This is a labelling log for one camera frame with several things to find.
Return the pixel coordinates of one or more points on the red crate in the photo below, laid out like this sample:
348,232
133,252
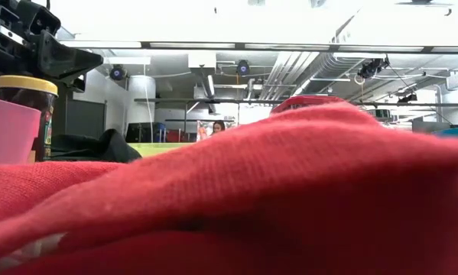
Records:
177,136

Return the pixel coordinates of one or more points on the blue-lens ceiling camera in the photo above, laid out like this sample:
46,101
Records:
243,68
117,72

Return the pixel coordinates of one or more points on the hanging black camera rig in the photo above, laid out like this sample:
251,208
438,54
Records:
370,68

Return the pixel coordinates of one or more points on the grey box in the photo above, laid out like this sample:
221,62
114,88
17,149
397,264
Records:
429,127

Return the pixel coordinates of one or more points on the black horizontal rail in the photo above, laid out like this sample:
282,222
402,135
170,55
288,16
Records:
232,101

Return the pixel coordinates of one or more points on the silver ceiling ducts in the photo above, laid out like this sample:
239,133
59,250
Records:
274,89

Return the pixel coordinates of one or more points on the overhead LED light bar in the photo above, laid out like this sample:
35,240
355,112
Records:
290,47

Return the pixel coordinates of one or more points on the yellow-green mat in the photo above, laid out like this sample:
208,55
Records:
156,148

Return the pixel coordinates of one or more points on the person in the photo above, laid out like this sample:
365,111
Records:
218,127

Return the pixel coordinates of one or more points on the white ceiling unit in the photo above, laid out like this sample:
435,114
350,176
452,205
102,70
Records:
202,60

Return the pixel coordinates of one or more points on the black crumpled cloth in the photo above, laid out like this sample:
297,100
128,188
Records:
110,149

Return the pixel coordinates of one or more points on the colourful printed banner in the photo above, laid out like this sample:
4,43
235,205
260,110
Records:
202,131

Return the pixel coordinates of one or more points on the small black ceiling device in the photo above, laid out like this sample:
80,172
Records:
406,98

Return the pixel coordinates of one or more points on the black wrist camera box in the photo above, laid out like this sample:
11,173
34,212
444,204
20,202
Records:
39,17

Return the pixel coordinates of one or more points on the pink plastic container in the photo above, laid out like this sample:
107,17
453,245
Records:
7,130

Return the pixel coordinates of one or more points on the large red knit cloth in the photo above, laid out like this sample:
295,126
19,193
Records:
251,191

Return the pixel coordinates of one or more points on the black equipment case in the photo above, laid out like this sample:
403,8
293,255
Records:
140,133

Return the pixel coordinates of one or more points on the dark spice jar yellow lid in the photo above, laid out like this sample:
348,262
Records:
26,85

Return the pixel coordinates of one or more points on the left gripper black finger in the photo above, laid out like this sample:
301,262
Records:
64,61
78,84

